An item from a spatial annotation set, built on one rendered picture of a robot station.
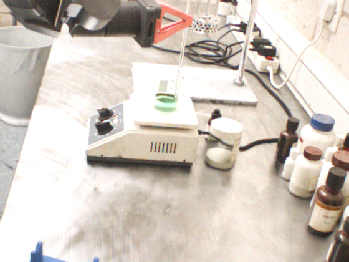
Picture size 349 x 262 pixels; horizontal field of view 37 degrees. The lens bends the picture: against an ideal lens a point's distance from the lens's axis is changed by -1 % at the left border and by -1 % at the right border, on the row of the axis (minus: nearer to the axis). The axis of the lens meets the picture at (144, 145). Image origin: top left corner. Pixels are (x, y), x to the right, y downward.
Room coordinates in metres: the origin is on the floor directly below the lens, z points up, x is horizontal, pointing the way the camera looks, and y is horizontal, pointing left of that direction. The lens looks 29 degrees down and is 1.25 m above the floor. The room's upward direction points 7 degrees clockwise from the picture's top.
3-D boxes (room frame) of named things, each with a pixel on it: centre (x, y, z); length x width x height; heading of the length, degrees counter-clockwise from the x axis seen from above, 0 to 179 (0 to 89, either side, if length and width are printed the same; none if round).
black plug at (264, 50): (1.42, -0.30, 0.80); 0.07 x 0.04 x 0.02; 97
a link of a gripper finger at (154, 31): (0.86, -0.01, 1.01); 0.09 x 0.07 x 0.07; 112
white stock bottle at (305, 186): (0.78, -0.29, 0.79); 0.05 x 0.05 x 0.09
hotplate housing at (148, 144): (0.87, 0.00, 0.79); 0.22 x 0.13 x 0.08; 96
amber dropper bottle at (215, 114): (0.94, -0.13, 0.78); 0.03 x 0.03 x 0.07
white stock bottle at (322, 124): (0.86, -0.32, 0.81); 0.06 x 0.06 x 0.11
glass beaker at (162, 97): (0.87, -0.03, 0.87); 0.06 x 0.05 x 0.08; 49
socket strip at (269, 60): (1.57, -0.29, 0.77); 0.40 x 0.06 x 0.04; 7
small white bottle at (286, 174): (0.83, -0.27, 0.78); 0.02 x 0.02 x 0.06
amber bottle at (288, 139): (0.89, -0.28, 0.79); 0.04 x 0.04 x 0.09
